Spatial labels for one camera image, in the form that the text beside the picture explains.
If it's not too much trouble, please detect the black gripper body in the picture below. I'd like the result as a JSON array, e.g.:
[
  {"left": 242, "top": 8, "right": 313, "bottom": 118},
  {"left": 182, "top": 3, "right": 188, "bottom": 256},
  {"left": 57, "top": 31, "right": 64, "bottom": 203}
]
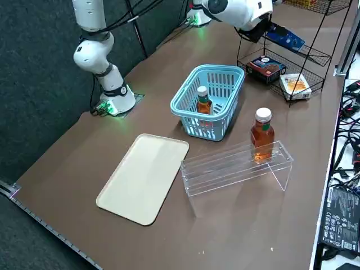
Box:
[{"left": 247, "top": 13, "right": 278, "bottom": 43}]

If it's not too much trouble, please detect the blue Oreo cookie box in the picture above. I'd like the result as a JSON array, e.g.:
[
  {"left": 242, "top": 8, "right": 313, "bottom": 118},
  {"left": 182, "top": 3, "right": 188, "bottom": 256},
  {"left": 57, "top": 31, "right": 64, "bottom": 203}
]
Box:
[{"left": 266, "top": 24, "right": 306, "bottom": 53}]

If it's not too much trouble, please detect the amber tea bottle white cap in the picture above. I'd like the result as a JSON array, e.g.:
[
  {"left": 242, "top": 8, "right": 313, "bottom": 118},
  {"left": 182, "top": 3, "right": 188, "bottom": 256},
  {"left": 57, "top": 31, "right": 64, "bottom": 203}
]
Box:
[
  {"left": 196, "top": 85, "right": 214, "bottom": 132},
  {"left": 249, "top": 107, "right": 276, "bottom": 165}
]

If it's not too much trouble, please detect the light blue plastic basket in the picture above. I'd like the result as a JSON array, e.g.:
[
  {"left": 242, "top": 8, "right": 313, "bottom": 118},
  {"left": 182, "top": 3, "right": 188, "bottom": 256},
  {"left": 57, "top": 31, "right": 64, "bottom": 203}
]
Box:
[{"left": 170, "top": 64, "right": 245, "bottom": 142}]

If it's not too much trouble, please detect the clear acrylic shelf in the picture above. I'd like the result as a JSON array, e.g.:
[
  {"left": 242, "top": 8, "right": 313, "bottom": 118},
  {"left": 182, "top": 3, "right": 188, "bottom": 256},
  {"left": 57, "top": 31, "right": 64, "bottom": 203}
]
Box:
[{"left": 179, "top": 140, "right": 295, "bottom": 219}]

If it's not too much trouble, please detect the dark chocolate cookie box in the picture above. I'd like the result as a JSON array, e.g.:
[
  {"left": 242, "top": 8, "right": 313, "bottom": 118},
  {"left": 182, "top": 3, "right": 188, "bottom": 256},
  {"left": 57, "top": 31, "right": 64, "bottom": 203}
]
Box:
[{"left": 245, "top": 55, "right": 287, "bottom": 86}]

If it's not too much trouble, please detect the yellow wafer box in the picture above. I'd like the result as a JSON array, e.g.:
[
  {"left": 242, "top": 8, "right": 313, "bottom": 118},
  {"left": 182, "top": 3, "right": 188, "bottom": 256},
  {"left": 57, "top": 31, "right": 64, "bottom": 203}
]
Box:
[{"left": 292, "top": 0, "right": 320, "bottom": 8}]

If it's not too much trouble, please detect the white cracker box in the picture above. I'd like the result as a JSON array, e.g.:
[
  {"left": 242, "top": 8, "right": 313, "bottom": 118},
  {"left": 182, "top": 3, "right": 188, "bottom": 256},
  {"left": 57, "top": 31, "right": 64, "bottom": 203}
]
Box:
[{"left": 279, "top": 73, "right": 313, "bottom": 101}]

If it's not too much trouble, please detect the cream plastic tray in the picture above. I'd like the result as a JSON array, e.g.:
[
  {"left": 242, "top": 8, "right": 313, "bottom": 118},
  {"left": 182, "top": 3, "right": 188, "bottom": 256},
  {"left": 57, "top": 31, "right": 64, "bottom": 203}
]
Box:
[{"left": 96, "top": 133, "right": 190, "bottom": 226}]

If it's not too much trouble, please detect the black labelled power adapter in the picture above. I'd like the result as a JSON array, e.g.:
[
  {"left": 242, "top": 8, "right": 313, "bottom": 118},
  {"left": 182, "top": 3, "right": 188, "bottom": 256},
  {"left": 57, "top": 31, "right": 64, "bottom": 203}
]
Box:
[{"left": 318, "top": 184, "right": 360, "bottom": 253}]

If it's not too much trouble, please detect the black wire snack shelf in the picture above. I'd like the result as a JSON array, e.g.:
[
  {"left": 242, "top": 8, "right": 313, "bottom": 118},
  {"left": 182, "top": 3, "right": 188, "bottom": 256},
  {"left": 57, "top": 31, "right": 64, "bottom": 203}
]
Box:
[{"left": 236, "top": 0, "right": 353, "bottom": 108}]

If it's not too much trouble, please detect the aluminium profile post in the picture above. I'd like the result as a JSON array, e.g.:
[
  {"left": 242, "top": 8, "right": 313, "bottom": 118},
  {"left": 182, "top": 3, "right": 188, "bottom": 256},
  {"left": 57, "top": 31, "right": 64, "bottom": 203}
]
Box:
[{"left": 334, "top": 0, "right": 360, "bottom": 77}]

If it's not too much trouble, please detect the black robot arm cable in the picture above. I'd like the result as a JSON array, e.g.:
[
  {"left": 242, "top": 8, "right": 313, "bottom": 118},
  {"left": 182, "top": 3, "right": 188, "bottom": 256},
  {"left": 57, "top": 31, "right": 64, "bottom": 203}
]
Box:
[{"left": 81, "top": 0, "right": 195, "bottom": 43}]

